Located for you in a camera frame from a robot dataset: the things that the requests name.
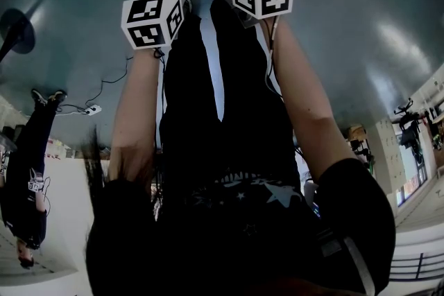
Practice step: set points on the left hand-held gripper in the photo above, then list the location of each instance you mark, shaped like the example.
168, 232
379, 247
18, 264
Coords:
142, 10

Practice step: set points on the person's right forearm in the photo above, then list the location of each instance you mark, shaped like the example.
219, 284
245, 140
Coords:
305, 107

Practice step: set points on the person's left forearm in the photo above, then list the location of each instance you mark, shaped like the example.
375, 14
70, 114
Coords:
135, 107

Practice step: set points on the person's black trousers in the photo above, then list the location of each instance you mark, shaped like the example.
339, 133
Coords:
187, 97

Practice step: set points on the white power strip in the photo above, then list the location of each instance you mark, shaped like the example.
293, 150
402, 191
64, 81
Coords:
93, 110

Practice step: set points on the cluttered equipment rack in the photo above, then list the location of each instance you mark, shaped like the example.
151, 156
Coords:
359, 145

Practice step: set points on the black swivel chair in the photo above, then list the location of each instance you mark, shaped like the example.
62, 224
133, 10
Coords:
411, 135

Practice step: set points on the white locker cabinet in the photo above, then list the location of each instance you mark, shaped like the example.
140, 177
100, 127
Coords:
390, 156

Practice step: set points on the person's black star-print shirt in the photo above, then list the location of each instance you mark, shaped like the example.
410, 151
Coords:
225, 235

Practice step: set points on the black metal railing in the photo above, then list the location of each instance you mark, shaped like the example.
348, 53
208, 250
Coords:
420, 267

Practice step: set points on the black marble pedestal table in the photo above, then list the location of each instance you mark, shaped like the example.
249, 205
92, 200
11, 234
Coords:
19, 33

